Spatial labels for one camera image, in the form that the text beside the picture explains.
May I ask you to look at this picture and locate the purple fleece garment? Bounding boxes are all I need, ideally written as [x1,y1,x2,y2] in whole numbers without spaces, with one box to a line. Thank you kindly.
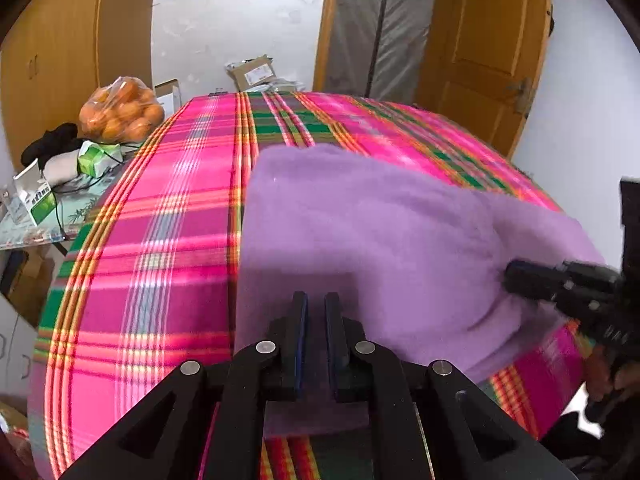
[235,144,601,437]

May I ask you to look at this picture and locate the black sleeve right forearm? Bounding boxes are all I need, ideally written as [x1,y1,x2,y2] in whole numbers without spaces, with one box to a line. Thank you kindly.
[540,390,639,479]

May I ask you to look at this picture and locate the person's right hand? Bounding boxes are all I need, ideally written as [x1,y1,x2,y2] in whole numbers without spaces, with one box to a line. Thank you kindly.
[585,344,640,401]

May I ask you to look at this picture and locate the pink plaid bed sheet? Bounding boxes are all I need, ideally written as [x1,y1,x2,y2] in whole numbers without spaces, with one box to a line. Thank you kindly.
[27,90,586,480]

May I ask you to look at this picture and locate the grey drawer nightstand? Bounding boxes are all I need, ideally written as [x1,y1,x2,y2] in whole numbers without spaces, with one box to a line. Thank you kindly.
[0,296,37,400]

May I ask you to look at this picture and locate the wooden door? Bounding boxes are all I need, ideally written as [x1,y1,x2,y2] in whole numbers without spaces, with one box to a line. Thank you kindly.
[414,0,552,157]

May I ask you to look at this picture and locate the green white milk carton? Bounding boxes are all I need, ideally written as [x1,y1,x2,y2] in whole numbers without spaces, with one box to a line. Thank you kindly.
[13,162,56,226]

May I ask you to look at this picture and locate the green tissue pack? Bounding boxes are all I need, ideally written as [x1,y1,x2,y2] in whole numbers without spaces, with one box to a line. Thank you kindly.
[77,141,124,178]

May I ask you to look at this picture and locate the cream folded cloth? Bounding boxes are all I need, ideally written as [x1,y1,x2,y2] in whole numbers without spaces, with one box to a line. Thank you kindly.
[42,150,79,188]

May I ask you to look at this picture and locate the black clothing pile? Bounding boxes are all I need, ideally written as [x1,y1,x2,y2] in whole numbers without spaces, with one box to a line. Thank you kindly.
[21,122,85,170]

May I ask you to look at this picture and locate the bag of oranges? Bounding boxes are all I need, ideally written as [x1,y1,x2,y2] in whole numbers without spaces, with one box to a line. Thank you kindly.
[78,76,165,144]

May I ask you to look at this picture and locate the white product box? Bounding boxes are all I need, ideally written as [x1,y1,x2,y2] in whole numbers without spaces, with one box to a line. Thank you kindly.
[154,78,182,118]

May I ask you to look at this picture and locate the cardboard box with label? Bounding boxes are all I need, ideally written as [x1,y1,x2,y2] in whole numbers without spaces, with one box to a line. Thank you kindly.
[224,55,276,91]

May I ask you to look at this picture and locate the wooden wardrobe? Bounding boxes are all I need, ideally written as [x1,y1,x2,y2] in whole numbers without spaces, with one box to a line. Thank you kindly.
[1,0,153,164]

